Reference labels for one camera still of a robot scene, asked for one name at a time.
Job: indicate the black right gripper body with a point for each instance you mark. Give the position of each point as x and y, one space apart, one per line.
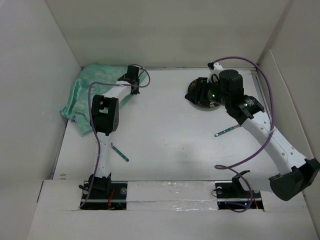
210 92

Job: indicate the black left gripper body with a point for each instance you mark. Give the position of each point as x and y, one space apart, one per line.
136 91

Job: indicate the green patterned cloth placemat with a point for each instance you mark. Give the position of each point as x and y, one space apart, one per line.
76 109

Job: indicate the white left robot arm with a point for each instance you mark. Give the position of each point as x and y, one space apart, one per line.
104 115

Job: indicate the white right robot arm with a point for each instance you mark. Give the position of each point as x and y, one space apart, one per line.
295 171

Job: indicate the dark rimmed dinner plate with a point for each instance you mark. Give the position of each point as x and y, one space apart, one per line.
200 84

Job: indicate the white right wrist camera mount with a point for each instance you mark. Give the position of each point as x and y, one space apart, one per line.
215 68

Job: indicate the fork with green handle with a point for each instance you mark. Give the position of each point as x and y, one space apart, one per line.
225 131

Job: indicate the knife with green handle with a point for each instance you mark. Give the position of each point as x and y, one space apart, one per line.
119 152

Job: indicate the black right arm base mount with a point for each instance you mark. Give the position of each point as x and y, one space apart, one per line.
231 195

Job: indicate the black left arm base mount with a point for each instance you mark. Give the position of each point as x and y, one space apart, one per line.
115 199

